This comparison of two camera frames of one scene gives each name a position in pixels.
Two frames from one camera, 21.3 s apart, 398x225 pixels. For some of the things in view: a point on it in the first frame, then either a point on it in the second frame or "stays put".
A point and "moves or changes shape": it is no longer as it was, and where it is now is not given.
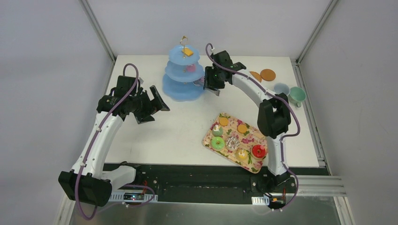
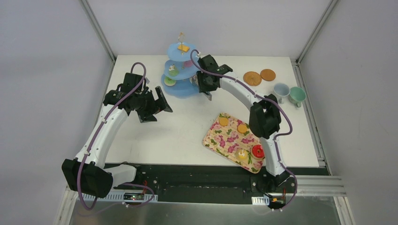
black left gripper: [149, 107] stays put
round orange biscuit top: [223, 121] stays put
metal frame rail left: [88, 9] stays put
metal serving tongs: [202, 84] moves or changes shape
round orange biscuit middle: [242, 128] stays put
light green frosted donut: [218, 143] → [169, 82]
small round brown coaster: [268, 75] stays put
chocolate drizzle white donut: [232, 143] → [194, 79]
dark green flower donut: [217, 131] → [174, 72]
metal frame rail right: [332, 4] stays put
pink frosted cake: [191, 68] moves or changes shape
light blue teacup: [280, 87] stays put
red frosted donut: [259, 151] stays put
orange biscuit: [187, 52] moves or changes shape
